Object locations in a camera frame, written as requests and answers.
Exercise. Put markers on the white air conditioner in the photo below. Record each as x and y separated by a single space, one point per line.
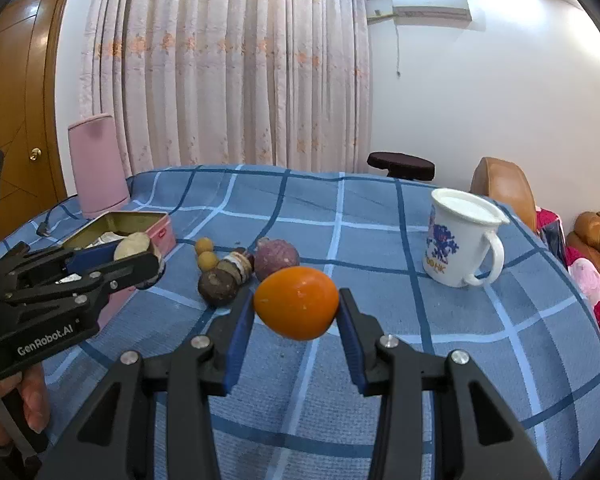
430 5

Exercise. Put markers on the longan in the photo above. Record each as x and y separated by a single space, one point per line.
208 261
204 245

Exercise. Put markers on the white paper cup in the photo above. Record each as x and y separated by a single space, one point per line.
455 240

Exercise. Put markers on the pink floral curtain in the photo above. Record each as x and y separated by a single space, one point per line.
230 70

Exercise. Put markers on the person's left hand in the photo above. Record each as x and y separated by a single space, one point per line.
34 402

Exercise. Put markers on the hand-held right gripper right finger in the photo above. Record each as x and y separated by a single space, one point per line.
352 347

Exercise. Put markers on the blue plaid tablecloth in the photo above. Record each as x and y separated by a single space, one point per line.
370 220

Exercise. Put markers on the purple passion fruit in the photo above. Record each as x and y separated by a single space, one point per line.
277 258

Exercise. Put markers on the dark round stool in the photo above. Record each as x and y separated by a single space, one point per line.
400 164

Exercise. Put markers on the brown water chestnut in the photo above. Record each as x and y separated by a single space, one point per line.
217 287

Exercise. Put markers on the brass door knob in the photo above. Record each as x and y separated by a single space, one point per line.
35 154

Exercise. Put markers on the wooden door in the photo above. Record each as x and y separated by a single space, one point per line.
15 110

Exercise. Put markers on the pink tin box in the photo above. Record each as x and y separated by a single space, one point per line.
162 232

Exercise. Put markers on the large orange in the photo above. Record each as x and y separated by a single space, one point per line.
295 302

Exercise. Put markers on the brown leather armchair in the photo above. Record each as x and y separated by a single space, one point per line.
505 185

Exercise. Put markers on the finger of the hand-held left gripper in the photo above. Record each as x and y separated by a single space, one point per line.
125 272
92 256

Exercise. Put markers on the brown leather sofa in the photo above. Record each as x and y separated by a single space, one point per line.
592 280
590 227

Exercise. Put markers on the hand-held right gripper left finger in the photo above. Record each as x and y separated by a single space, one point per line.
236 342

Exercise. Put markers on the pink electric kettle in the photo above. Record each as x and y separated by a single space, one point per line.
97 165

